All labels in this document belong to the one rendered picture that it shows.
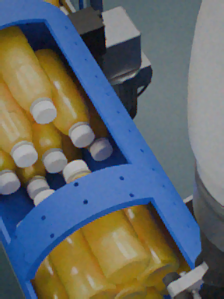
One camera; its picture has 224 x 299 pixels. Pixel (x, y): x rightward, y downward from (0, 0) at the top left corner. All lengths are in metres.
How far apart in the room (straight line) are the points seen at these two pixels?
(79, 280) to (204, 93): 0.72
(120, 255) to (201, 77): 0.68
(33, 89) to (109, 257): 0.34
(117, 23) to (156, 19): 1.25
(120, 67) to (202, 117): 1.42
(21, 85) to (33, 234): 0.29
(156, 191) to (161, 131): 1.58
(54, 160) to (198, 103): 0.89
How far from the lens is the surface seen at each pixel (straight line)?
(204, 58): 0.33
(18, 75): 1.21
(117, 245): 1.01
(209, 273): 0.51
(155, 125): 2.62
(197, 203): 0.44
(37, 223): 1.02
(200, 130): 0.36
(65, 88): 1.25
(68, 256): 1.05
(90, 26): 1.54
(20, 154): 1.18
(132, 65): 1.78
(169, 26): 2.95
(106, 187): 1.01
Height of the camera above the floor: 2.08
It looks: 57 degrees down
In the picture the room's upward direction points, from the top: 4 degrees counter-clockwise
